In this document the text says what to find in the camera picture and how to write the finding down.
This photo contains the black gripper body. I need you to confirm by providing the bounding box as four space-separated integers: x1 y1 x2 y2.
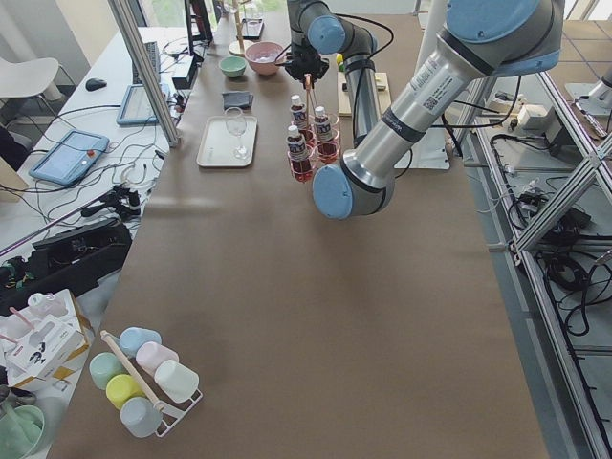
284 41 329 80

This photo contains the copper wire bottle basket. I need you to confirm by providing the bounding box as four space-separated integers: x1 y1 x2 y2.
286 90 340 183

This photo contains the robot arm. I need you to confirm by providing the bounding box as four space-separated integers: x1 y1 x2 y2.
313 1 564 219
285 1 381 149

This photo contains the pink bowl of ice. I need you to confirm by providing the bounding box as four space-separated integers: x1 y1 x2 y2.
245 41 283 77

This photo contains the bamboo cutting board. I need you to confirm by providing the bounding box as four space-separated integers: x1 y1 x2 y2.
337 72 392 117

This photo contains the black framed tray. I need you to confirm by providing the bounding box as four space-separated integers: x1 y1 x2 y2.
241 18 264 40

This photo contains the wooden stand with pole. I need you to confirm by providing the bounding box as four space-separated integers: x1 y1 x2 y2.
229 0 253 56

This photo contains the grey folded cloth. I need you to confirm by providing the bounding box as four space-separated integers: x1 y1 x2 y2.
222 91 253 110

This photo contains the green ceramic bowl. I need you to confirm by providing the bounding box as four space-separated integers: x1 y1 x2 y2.
219 55 247 78

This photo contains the clear wine glass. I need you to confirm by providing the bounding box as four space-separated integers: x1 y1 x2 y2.
225 107 249 160

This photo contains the cream rabbit tray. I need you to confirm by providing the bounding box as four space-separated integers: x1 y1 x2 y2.
196 116 257 168

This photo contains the far teach pendant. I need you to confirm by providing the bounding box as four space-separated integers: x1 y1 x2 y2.
116 84 157 126

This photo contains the teach pendant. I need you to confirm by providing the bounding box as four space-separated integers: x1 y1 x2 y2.
116 84 157 126
29 129 109 186

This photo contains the black computer mouse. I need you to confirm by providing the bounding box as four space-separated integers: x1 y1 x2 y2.
85 77 107 92

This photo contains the near teach pendant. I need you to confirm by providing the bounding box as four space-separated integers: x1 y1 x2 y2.
29 129 109 186

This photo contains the metal reacher grabber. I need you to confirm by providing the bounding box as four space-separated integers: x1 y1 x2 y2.
0 161 149 257

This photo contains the white chair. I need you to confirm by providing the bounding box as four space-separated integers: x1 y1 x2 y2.
1 57 64 114

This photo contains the black foam case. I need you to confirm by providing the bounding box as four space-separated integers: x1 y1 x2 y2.
1 218 132 317

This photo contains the blue cup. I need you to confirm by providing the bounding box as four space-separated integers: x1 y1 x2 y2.
119 326 162 358

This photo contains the pink cup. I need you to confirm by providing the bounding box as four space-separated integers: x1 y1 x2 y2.
136 341 180 376

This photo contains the white cup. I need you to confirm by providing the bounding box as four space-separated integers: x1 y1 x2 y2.
154 360 200 404

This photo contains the green cup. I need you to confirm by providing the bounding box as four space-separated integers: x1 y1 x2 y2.
89 352 126 390

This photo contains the white cup rack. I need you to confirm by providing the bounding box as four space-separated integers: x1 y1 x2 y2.
100 330 204 438

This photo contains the yellow cup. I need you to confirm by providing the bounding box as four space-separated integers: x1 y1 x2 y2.
105 374 144 410

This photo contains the white cardboard box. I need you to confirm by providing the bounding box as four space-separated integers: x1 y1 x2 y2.
1 289 94 391

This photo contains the grey-blue cup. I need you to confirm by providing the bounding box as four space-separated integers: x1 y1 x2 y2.
120 397 163 438

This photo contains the mint green bucket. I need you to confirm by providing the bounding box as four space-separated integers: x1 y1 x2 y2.
1 403 45 459

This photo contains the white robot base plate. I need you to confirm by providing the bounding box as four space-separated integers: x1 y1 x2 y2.
394 128 450 170

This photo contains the aluminium frame post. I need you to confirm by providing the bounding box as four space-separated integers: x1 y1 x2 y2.
108 0 180 148

